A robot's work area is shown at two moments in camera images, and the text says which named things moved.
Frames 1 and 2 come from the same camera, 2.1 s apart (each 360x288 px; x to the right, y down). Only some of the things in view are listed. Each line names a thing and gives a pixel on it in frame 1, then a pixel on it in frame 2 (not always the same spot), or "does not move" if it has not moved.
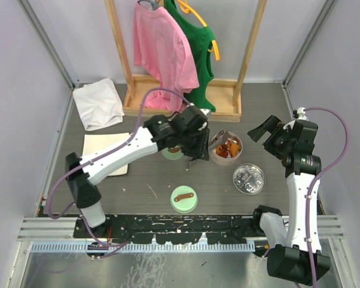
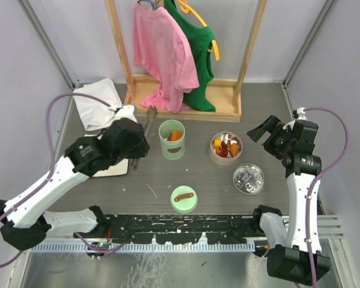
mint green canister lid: [183, 199] does not move
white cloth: [99, 104] does not move
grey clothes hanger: [153, 2] does not move
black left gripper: [201, 152] → [143, 146]
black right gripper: [272, 123] does not move
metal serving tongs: [218, 140] → [151, 114]
